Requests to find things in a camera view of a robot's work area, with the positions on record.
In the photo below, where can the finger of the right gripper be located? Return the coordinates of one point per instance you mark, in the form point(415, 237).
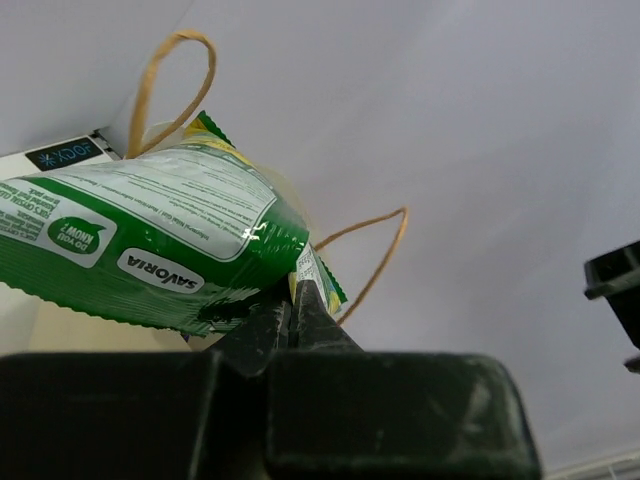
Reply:
point(615, 277)

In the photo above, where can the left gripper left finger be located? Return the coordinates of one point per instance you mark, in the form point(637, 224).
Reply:
point(144, 414)

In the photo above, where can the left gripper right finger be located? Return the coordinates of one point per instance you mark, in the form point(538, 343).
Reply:
point(334, 411)

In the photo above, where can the green snack pouch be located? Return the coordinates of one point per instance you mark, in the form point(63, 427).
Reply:
point(150, 235)

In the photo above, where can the black XDOF label sticker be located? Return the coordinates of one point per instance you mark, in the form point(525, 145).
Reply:
point(64, 154)

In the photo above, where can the aluminium table frame rail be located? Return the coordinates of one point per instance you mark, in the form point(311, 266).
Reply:
point(106, 147)

